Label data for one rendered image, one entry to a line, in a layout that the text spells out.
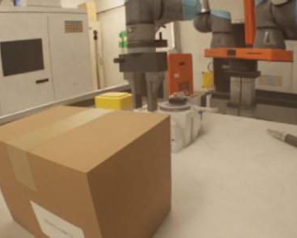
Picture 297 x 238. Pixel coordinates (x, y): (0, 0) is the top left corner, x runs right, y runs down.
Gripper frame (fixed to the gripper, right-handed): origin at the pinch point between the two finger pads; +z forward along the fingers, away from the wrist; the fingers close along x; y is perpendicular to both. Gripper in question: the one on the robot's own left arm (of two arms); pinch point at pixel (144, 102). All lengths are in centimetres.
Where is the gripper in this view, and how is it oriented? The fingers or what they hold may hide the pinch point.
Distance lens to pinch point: 58.9
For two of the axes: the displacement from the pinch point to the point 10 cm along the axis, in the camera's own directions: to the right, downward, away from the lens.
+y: -6.5, 2.5, -7.2
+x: 7.6, 1.5, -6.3
